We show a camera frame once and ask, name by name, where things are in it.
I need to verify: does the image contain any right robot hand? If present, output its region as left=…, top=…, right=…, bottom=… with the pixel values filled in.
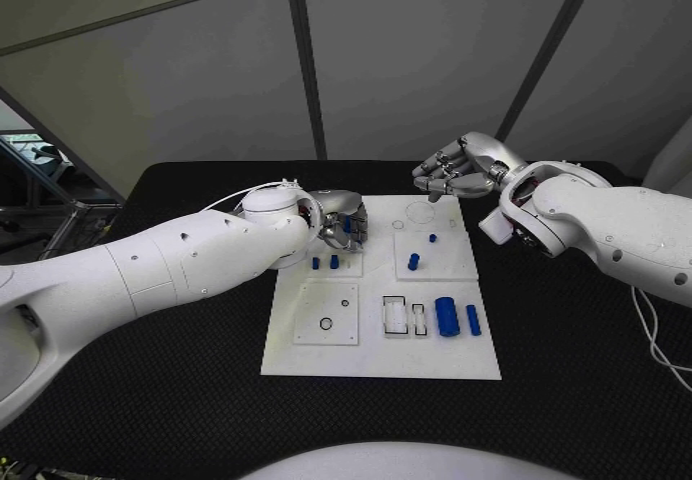
left=410, top=130, right=530, bottom=204

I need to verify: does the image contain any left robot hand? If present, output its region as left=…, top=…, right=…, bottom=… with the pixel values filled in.
left=306, top=189, right=371, bottom=254

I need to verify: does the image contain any white task board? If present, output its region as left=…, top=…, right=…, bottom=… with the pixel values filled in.
left=259, top=194, right=503, bottom=381

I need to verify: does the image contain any thick blue cylinder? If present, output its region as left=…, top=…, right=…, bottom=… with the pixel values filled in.
left=433, top=296, right=461, bottom=338

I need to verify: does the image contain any workshop desk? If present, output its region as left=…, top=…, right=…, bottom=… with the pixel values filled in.
left=0, top=130, right=74, bottom=181

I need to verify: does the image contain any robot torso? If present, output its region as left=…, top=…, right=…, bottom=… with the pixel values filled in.
left=236, top=441, right=583, bottom=480

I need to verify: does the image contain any white cable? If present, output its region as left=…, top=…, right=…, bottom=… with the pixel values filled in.
left=641, top=295, right=692, bottom=392
left=629, top=285, right=692, bottom=376
left=203, top=178, right=302, bottom=216

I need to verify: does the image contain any aluminium frame rack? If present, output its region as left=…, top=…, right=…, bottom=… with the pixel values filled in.
left=0, top=140, right=125, bottom=260

